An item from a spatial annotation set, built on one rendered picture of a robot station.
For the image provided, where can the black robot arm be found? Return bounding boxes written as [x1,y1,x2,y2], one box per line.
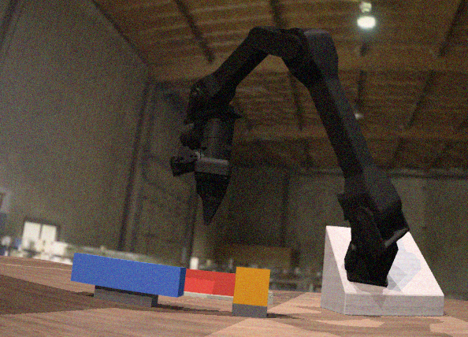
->
[170,26,410,287]

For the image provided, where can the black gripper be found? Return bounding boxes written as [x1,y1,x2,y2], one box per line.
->
[195,138,232,225]

